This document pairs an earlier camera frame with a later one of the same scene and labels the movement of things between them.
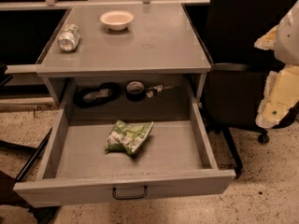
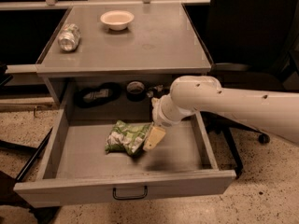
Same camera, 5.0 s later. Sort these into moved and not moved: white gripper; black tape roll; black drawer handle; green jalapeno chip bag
Moved: white gripper
Not moved: black tape roll; black drawer handle; green jalapeno chip bag
